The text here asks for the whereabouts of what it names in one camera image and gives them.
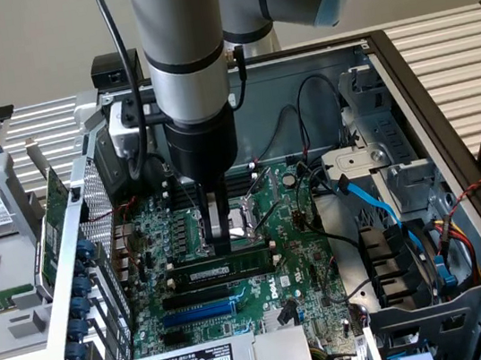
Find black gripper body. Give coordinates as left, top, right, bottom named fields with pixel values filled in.
left=161, top=107, right=245, bottom=188

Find green RAM stick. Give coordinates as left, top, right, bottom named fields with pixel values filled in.
left=163, top=245, right=279, bottom=292
left=0, top=282, right=39, bottom=315

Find metal CPU socket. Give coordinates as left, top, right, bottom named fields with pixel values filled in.
left=224, top=195, right=262, bottom=242

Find thin metal locking lever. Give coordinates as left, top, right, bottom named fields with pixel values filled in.
left=251, top=201, right=287, bottom=236

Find green motherboard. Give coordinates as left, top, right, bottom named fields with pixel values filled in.
left=108, top=155, right=359, bottom=360

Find long black expansion slot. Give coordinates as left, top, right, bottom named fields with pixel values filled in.
left=159, top=283, right=233, bottom=313

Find grey open PC case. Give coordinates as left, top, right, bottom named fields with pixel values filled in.
left=0, top=14, right=481, bottom=360

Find blue expansion slot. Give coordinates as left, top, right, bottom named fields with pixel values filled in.
left=159, top=300, right=239, bottom=331

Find silver chipset heatsink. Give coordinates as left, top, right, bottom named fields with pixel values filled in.
left=261, top=303, right=301, bottom=334

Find black box with port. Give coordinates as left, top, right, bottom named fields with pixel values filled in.
left=88, top=47, right=147, bottom=95

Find short black expansion slot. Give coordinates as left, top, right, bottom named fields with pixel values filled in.
left=160, top=330, right=190, bottom=350

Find silver metal disk bay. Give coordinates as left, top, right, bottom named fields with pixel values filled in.
left=306, top=56, right=450, bottom=234

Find green graphics card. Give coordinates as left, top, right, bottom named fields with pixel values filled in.
left=12, top=133, right=88, bottom=304

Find black fan shroud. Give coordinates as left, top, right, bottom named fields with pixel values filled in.
left=354, top=214, right=448, bottom=312

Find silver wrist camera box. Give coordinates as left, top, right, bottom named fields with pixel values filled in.
left=104, top=92, right=172, bottom=160

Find thick black camera cable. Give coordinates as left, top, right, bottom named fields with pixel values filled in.
left=91, top=0, right=162, bottom=184

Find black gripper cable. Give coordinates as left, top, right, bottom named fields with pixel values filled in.
left=220, top=44, right=254, bottom=113

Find black angled wire plug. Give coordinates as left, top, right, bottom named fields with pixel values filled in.
left=275, top=297, right=300, bottom=327

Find long black looped wire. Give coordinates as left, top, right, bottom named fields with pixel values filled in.
left=288, top=152, right=364, bottom=253

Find thin black red wire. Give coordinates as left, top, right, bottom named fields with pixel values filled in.
left=290, top=69, right=355, bottom=158

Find blue flat disk wire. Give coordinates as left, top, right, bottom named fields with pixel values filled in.
left=333, top=161, right=436, bottom=267

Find blue wire plug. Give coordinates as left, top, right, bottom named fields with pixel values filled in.
left=431, top=253, right=460, bottom=293

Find yellow red power wires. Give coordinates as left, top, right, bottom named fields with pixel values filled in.
left=429, top=210, right=481, bottom=294

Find red black twisted wire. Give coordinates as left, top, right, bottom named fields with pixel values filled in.
left=439, top=176, right=481, bottom=219

